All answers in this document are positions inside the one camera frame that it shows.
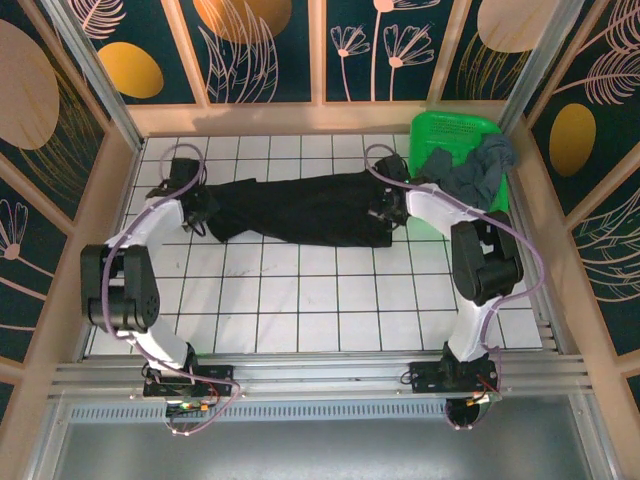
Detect black t-shirt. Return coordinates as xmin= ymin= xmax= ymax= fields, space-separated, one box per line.
xmin=204 ymin=169 xmax=401 ymax=250

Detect slate blue t-shirt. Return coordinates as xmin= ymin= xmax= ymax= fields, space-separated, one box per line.
xmin=414 ymin=146 xmax=506 ymax=211

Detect green plastic basket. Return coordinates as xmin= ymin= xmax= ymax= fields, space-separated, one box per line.
xmin=407 ymin=109 xmax=514 ymax=216

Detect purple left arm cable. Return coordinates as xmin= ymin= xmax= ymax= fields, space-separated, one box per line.
xmin=102 ymin=143 xmax=244 ymax=437

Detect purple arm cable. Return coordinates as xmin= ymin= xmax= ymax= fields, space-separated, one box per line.
xmin=363 ymin=143 xmax=547 ymax=432
xmin=102 ymin=143 xmax=244 ymax=437

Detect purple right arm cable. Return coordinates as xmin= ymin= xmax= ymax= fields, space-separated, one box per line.
xmin=363 ymin=143 xmax=547 ymax=432

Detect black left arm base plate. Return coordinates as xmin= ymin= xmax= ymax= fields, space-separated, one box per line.
xmin=142 ymin=364 xmax=236 ymax=399

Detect aluminium corner post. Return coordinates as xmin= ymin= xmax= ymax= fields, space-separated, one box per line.
xmin=39 ymin=0 xmax=146 ymax=151
xmin=499 ymin=0 xmax=584 ymax=132

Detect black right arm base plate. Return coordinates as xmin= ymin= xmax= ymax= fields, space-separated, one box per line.
xmin=407 ymin=357 xmax=501 ymax=395

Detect aluminium rail frame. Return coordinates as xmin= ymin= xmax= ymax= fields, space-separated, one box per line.
xmin=47 ymin=352 xmax=596 ymax=401

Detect perforated metal cable duct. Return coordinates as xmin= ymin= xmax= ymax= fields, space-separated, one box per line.
xmin=67 ymin=402 xmax=576 ymax=422

